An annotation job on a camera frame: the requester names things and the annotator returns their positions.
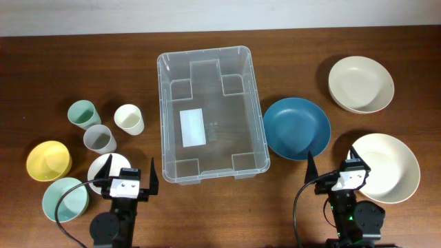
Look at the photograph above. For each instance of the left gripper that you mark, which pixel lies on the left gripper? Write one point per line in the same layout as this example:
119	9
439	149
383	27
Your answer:
143	194

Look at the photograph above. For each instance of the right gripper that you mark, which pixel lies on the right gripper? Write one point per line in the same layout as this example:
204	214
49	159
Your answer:
325	186

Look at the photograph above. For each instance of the grey cup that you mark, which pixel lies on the grey cup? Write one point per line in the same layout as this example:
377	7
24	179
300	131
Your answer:
99	139

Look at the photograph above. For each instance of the cream cup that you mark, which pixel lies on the cream cup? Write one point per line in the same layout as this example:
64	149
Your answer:
128	117

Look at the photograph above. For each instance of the cream bowl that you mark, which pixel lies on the cream bowl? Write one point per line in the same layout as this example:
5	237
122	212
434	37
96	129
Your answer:
395	171

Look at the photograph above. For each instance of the green cup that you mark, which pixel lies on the green cup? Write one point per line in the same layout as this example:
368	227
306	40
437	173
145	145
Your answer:
83	114

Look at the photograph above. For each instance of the beige bowl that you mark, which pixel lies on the beige bowl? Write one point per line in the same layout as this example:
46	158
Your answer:
360	85

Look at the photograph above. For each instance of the clear plastic storage container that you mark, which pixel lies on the clear plastic storage container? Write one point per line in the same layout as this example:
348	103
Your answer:
220	81

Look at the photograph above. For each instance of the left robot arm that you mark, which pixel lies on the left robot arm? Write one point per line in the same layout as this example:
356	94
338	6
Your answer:
115	228

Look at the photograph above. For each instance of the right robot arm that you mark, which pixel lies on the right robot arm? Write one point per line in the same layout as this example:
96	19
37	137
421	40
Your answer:
357	223

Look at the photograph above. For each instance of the white small bowl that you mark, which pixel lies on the white small bowl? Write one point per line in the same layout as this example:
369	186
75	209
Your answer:
118	162

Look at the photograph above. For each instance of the light green small bowl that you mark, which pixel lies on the light green small bowl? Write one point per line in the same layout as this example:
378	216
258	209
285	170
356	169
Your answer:
72	206

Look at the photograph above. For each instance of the yellow bowl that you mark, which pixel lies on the yellow bowl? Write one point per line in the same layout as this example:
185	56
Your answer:
49	161

